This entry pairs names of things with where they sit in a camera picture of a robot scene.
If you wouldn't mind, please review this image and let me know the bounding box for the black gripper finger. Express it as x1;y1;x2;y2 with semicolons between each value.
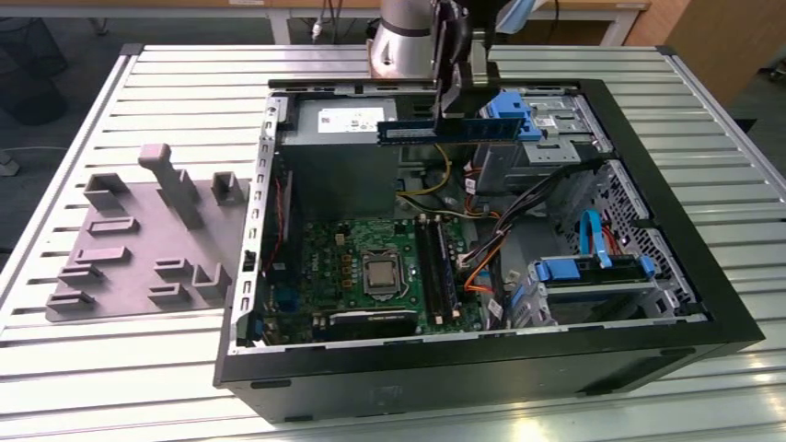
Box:
431;54;479;140

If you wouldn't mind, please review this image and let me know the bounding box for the RAM stick with white label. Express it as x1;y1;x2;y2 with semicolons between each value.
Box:
375;117;527;147

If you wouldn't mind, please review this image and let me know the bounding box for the black RAM slot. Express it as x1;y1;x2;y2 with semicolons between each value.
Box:
416;215;444;324

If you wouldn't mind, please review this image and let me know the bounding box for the blue drive carrier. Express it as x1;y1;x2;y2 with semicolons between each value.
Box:
477;90;546;142

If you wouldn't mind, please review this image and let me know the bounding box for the silver metal drive cage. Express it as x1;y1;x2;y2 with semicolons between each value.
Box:
475;89;615;194

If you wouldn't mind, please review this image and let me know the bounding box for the grey power supply unit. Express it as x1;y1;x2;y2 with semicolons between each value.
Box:
273;97;404;220

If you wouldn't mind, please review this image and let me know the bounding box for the silver CPU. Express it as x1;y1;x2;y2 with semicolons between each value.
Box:
365;262;400;285

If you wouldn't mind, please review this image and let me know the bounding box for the green motherboard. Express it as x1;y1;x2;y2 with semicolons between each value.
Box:
263;215;485;344

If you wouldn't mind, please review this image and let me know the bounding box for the hard disk in blue carrier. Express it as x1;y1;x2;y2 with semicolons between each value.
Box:
531;255;655;285

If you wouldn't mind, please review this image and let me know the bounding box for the CPU socket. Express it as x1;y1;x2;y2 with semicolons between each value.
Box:
359;248;409;300

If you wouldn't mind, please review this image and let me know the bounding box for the silver disk bay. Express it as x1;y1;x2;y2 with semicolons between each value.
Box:
508;280;676;328

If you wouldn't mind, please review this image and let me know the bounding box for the wooden cabinet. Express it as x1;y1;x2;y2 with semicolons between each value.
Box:
624;0;786;110

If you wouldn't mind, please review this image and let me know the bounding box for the black graphics card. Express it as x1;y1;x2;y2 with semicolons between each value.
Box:
312;310;419;342

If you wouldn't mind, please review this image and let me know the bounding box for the black chair base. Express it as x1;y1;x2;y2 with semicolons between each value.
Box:
758;57;786;87

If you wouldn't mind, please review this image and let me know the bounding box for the black PC case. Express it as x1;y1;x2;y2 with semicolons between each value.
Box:
211;76;767;425

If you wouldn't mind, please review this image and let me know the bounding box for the grey parts rack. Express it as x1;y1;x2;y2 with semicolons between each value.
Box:
45;142;253;323

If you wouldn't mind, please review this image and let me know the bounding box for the black mesh bin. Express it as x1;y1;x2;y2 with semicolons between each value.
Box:
0;16;69;126

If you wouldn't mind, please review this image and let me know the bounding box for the yellow wire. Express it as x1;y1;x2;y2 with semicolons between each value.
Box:
395;145;455;208

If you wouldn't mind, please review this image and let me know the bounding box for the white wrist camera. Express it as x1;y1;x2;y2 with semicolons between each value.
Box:
469;59;500;89

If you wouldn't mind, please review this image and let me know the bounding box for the black cable bundle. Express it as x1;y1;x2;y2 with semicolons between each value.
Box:
465;163;607;273

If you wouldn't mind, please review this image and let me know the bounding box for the wooden desk with white frame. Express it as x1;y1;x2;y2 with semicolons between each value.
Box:
0;0;654;47

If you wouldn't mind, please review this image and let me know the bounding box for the grey cable with plug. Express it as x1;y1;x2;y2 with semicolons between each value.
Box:
309;0;345;45

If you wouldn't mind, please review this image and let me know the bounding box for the blue flat wire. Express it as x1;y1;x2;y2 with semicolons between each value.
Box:
579;209;615;269

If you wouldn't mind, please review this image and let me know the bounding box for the red wire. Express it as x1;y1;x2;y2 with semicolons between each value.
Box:
273;174;291;252

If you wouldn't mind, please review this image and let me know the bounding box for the orange wire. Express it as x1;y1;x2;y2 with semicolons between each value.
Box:
463;266;492;294

